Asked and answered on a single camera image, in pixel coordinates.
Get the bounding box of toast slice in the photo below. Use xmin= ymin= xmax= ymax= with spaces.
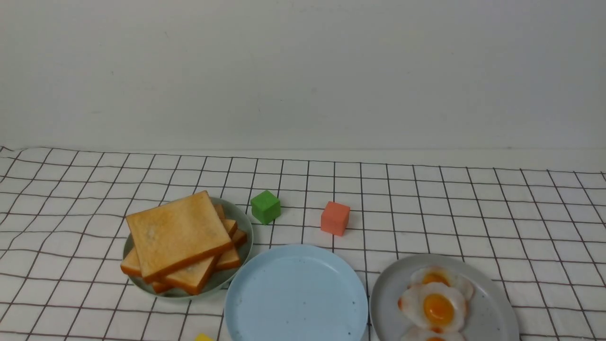
xmin=161 ymin=204 xmax=238 ymax=296
xmin=151 ymin=281 xmax=173 ymax=294
xmin=126 ymin=190 xmax=233 ymax=283
xmin=120 ymin=229 xmax=248 ymax=277

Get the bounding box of green plate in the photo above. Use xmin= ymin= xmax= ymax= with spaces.
xmin=127 ymin=197 xmax=255 ymax=301

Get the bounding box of green cube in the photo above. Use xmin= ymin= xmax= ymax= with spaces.
xmin=250 ymin=190 xmax=281 ymax=225

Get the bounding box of salmon pink cube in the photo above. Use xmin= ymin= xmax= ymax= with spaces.
xmin=320 ymin=201 xmax=350 ymax=237

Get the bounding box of fried egg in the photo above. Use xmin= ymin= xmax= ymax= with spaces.
xmin=400 ymin=326 xmax=466 ymax=341
xmin=407 ymin=266 xmax=475 ymax=301
xmin=397 ymin=282 xmax=468 ymax=334

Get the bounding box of grey plate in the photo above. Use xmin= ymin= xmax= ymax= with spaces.
xmin=369 ymin=254 xmax=520 ymax=341

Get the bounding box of yellow cube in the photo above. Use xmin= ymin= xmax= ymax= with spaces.
xmin=194 ymin=333 xmax=214 ymax=341

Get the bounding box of light blue plate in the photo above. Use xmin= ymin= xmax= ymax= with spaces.
xmin=224 ymin=244 xmax=368 ymax=341

